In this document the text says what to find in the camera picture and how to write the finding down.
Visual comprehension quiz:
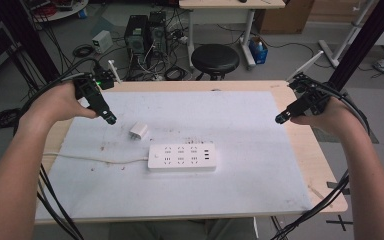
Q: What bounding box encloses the black tape cross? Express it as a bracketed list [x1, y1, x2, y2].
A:
[325, 214, 354, 232]

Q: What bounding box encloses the person's right hand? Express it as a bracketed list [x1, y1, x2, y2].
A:
[290, 97, 360, 136]

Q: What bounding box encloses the black metal frame post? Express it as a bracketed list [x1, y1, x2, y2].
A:
[0, 0, 62, 86]
[327, 0, 384, 94]

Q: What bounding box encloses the white antenna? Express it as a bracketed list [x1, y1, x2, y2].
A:
[107, 59, 123, 84]
[286, 50, 325, 83]

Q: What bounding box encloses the round white table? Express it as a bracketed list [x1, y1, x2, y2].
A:
[22, 0, 90, 23]

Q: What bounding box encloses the black round stool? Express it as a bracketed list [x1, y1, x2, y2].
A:
[190, 43, 241, 81]

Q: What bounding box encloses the white desk with wooden top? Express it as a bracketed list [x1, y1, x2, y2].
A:
[178, 0, 287, 70]

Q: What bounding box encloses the white metal stand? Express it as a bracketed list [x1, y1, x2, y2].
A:
[317, 0, 376, 69]

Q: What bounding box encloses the white charger plug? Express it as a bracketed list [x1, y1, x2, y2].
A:
[128, 121, 149, 141]

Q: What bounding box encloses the black gripper cable bundle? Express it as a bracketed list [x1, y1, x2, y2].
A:
[269, 81, 372, 240]
[12, 57, 98, 240]

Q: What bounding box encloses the blue box with bottles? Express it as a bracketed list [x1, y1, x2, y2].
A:
[247, 35, 270, 65]

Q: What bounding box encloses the coiled black cable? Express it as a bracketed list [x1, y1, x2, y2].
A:
[72, 43, 95, 59]
[163, 65, 188, 82]
[0, 107, 22, 131]

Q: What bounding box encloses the white power supply box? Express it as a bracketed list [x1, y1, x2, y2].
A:
[91, 29, 114, 55]

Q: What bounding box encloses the white table mat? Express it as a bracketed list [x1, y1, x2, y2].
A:
[34, 90, 313, 222]

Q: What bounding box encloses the white power strip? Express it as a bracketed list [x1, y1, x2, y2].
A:
[147, 143, 218, 173]

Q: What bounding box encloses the black computer tower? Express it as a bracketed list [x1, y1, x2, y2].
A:
[147, 10, 168, 55]
[123, 14, 150, 57]

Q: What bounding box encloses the brown cardboard box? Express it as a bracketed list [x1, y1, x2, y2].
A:
[254, 0, 315, 35]

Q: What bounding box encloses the person's left hand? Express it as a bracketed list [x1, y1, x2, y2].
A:
[21, 81, 100, 132]

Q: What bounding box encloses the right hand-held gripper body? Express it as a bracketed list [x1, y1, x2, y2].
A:
[287, 72, 332, 116]

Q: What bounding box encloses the white power strip cable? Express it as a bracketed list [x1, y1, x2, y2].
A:
[42, 151, 150, 165]

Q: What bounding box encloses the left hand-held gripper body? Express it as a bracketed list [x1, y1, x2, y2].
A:
[73, 64, 116, 101]

